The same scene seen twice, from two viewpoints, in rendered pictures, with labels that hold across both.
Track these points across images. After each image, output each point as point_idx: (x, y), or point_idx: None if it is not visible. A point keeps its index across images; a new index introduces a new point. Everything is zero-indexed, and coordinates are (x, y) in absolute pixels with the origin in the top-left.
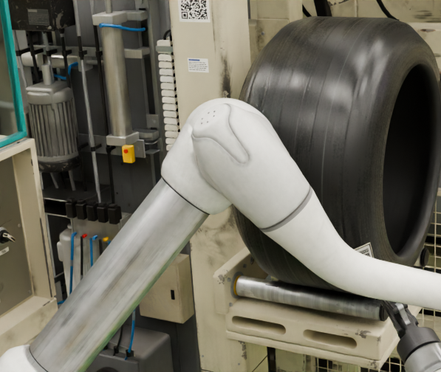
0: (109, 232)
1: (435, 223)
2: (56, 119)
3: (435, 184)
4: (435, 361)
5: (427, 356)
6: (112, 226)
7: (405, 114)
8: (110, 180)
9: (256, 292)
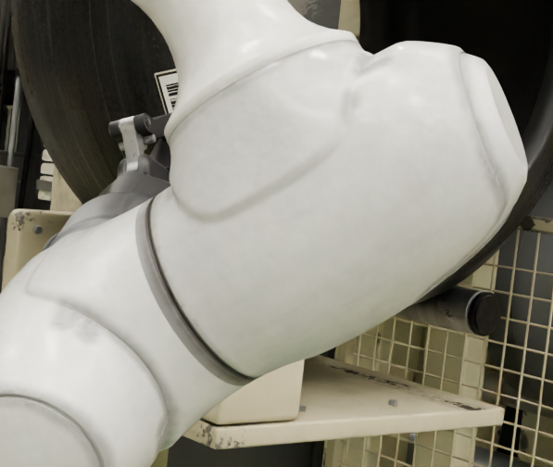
0: None
1: None
2: None
3: (535, 147)
4: (98, 216)
5: (94, 208)
6: None
7: (532, 36)
8: (28, 129)
9: None
